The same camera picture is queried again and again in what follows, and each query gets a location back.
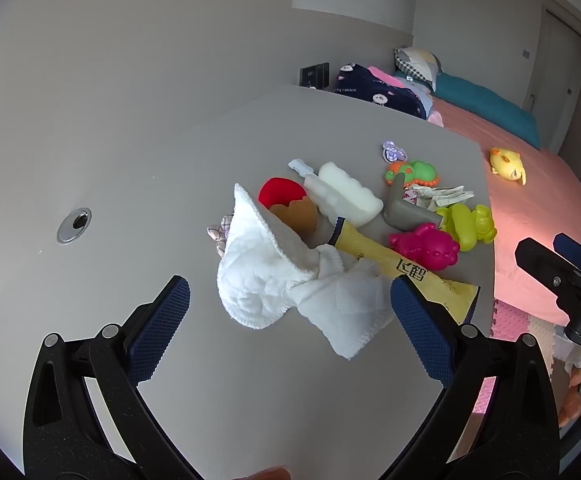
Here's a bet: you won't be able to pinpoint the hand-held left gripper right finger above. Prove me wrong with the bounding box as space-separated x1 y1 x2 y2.
377 276 561 480

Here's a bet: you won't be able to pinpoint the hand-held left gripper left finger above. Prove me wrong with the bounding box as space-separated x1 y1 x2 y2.
23 275 204 480

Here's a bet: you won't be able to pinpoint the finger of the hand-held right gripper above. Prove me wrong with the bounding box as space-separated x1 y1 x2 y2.
515 237 581 312
553 232 581 277

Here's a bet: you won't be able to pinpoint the yellow-green bear mold toy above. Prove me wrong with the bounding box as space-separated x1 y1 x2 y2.
437 203 497 252

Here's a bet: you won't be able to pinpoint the yellow packet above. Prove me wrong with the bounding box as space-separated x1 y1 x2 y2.
334 216 481 324

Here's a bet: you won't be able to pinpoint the white quilted cloth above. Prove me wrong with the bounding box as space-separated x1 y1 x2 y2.
216 183 396 360

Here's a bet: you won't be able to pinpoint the red heart plush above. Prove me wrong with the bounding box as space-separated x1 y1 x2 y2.
259 177 307 208

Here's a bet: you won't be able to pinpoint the person's right hand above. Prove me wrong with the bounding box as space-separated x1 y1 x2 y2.
557 365 581 428

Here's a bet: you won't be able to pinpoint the person's left hand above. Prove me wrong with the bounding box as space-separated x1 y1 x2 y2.
243 466 292 480

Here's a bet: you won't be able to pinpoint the bed with pink sheet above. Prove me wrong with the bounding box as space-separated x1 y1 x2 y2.
433 97 581 322

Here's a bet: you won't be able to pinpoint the foam floor mats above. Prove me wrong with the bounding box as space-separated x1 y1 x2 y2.
470 300 581 413

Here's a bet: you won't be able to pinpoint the pink bear mold toy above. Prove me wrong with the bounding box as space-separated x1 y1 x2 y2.
389 223 461 273

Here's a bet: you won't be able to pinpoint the yellow duck plush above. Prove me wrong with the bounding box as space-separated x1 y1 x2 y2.
489 147 527 186

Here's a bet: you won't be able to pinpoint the plaid fabric bow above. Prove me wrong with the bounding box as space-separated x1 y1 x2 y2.
207 215 234 256

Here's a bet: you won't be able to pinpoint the grey box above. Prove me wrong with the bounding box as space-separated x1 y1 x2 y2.
383 176 441 233

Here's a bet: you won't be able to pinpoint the crumpled white paper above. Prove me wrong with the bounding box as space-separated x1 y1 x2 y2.
423 185 475 209

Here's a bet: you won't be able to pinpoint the metal desk grommet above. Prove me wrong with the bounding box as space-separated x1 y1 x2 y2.
56 206 92 245

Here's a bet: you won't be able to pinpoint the green turtle toy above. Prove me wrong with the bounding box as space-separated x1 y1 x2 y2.
383 160 442 188

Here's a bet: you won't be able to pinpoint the white cloud-shaped sponge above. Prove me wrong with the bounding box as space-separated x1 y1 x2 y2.
303 161 384 225

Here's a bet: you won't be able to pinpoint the teal pillow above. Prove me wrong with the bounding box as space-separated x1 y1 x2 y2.
433 72 542 150

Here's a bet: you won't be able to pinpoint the brown cookie toy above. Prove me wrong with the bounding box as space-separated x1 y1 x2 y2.
269 195 319 235

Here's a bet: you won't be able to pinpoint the white wardrobe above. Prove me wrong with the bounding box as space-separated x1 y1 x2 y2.
540 5 581 111

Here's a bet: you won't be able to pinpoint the light blue blanket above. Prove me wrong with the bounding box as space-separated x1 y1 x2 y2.
395 75 434 107

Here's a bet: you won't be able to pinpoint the plaid patchwork pillow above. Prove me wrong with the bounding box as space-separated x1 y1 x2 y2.
394 47 443 92

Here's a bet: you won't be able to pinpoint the navy printed blanket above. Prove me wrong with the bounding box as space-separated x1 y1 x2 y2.
333 63 428 121

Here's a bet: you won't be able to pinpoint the black wall socket panel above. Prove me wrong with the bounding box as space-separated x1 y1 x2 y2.
299 62 330 87

